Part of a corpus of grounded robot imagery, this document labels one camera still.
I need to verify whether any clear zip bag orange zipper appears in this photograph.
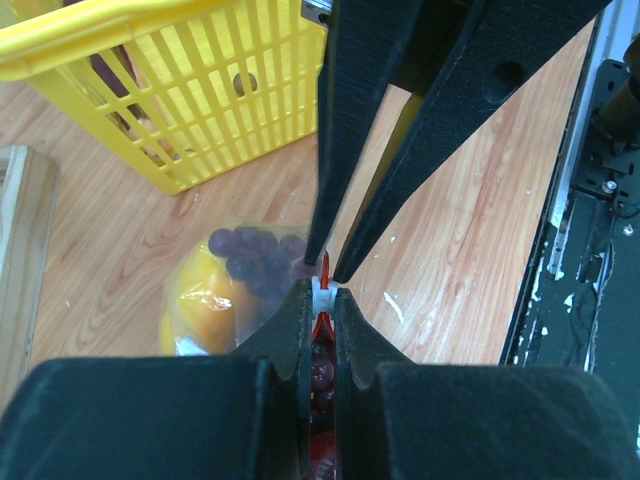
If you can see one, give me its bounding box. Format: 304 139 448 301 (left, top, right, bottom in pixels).
159 221 337 479

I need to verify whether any white zipper slider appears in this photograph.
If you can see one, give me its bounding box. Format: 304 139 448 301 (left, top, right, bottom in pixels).
311 276 338 317

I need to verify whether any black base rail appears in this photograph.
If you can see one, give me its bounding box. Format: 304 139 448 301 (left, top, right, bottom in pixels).
501 27 639 383

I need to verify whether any dark purple grape bunch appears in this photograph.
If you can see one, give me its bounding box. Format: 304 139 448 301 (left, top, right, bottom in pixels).
208 225 335 415

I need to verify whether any orange mango toy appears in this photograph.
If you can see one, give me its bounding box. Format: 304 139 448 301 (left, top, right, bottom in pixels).
159 243 257 356

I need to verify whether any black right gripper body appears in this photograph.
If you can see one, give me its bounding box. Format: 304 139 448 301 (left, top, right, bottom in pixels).
301 0 333 25

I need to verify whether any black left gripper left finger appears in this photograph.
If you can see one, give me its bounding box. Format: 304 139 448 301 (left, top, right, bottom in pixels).
1 280 312 479

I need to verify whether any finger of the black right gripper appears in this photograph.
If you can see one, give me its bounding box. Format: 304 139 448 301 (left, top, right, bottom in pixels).
334 1 605 283
304 1 422 265

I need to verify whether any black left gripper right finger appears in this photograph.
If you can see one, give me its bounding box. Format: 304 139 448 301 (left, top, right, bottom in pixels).
334 289 639 479

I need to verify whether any wooden clothes rack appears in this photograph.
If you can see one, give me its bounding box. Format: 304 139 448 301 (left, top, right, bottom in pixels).
1 145 60 407

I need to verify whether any yellow plastic basket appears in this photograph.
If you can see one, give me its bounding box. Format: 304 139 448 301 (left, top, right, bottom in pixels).
1 1 326 194

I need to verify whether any loose tan longan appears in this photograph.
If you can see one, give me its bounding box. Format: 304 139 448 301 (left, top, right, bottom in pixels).
232 73 258 97

